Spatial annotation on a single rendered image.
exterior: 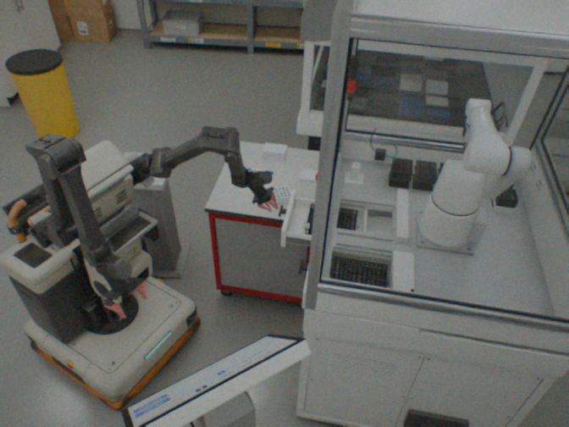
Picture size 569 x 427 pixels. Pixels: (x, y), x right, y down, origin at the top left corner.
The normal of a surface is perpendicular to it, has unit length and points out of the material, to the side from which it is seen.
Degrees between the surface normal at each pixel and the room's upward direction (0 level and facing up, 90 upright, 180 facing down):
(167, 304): 0
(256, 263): 90
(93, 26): 89
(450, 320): 90
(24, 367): 0
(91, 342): 0
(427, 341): 90
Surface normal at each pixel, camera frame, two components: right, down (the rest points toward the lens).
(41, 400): 0.04, -0.73
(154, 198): -0.04, 0.69
